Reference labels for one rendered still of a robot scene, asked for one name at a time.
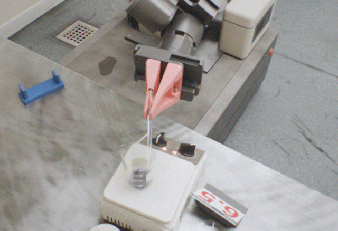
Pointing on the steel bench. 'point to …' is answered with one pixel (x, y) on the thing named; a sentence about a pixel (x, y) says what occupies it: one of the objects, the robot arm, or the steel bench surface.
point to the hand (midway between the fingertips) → (149, 111)
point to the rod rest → (40, 89)
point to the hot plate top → (174, 194)
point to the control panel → (172, 145)
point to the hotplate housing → (111, 216)
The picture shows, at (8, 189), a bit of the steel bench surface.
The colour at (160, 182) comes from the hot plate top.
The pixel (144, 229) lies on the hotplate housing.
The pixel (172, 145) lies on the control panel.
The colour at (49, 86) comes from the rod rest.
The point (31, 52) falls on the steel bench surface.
